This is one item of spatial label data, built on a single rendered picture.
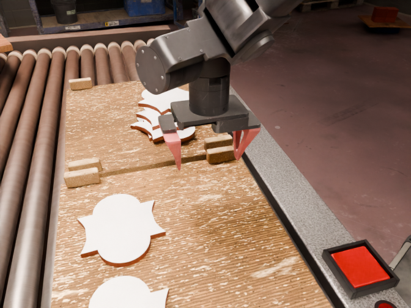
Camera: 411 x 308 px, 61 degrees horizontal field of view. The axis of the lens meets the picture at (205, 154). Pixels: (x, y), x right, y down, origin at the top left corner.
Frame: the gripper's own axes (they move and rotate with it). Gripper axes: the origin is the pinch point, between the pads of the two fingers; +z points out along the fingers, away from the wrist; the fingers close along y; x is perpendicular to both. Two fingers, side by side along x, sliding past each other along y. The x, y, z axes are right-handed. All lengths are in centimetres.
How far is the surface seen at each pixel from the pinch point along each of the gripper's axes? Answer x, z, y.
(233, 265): -13.5, 9.5, -0.3
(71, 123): 34.6, 8.6, -23.2
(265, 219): -6.7, 9.2, 7.9
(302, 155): 120, 99, 102
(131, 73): 65, 10, -6
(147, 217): -1.8, 8.2, -10.8
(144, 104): 31.3, 4.5, -6.0
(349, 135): 133, 98, 147
